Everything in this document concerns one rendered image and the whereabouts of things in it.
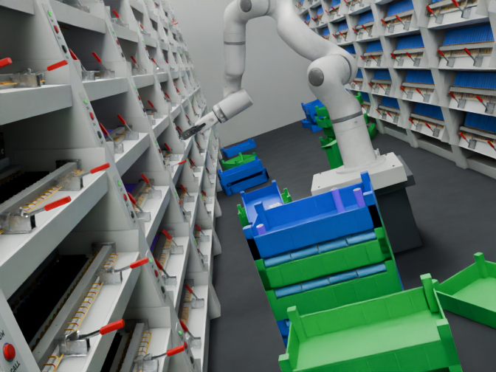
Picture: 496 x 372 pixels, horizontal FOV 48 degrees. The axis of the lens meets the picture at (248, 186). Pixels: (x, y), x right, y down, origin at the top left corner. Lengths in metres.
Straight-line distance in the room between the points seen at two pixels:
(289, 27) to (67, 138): 1.12
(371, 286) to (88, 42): 1.19
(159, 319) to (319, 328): 0.37
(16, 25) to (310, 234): 0.76
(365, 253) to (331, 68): 0.89
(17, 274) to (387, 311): 0.75
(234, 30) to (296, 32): 0.30
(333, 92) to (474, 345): 0.97
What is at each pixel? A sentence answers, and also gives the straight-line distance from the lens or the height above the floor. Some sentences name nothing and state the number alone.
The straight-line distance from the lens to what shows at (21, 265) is 0.76.
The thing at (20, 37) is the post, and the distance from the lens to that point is 1.27.
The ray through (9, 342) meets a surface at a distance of 0.66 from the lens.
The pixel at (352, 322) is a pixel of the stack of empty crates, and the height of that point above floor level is 0.25.
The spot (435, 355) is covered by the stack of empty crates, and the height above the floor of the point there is 0.27.
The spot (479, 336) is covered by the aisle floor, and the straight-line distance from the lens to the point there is 1.56.
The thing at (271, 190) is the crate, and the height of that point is 0.12.
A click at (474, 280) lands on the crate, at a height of 0.01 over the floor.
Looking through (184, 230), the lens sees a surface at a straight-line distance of 1.98.
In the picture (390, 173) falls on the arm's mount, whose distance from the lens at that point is 1.94.
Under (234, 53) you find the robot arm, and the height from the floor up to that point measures 0.87.
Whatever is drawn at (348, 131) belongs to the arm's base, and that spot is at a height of 0.47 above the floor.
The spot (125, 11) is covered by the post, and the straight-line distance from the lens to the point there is 2.64.
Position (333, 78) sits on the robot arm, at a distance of 2.00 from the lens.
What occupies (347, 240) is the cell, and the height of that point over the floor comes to 0.38.
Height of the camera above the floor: 0.84
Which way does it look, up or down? 12 degrees down
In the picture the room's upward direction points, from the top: 20 degrees counter-clockwise
